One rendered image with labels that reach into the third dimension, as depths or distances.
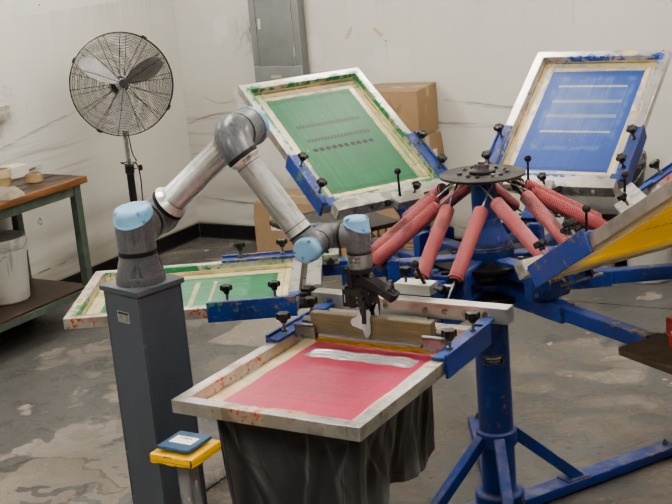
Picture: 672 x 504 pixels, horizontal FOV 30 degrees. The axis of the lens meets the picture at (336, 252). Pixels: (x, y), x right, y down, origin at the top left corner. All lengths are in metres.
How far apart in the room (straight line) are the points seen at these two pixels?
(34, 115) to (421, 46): 2.46
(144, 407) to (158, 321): 0.27
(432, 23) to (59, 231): 2.71
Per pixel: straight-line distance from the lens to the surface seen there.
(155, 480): 3.94
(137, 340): 3.77
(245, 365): 3.63
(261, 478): 3.48
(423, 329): 3.62
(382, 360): 3.63
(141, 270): 3.74
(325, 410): 3.33
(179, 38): 9.11
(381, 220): 5.31
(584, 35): 7.67
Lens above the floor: 2.21
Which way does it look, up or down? 15 degrees down
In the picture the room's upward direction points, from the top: 5 degrees counter-clockwise
